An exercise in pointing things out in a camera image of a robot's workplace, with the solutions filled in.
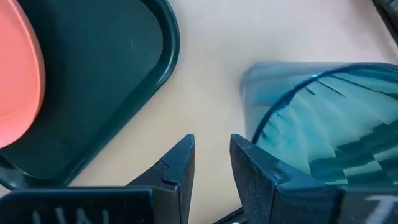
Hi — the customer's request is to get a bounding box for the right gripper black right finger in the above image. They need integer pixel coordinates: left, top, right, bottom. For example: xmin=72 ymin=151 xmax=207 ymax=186
xmin=229 ymin=134 xmax=398 ymax=224

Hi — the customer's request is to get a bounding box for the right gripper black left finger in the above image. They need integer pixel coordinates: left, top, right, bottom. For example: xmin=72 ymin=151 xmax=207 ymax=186
xmin=0 ymin=134 xmax=196 ymax=224

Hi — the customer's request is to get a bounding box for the orange plastic plate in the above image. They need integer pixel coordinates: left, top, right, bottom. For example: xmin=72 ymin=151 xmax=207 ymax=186
xmin=0 ymin=0 xmax=47 ymax=150

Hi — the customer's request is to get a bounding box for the dark green plastic tray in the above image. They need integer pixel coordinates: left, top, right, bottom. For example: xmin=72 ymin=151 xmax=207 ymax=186
xmin=0 ymin=0 xmax=181 ymax=192

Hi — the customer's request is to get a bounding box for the black aluminium table frame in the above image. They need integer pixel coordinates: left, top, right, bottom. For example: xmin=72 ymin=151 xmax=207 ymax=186
xmin=371 ymin=0 xmax=398 ymax=48

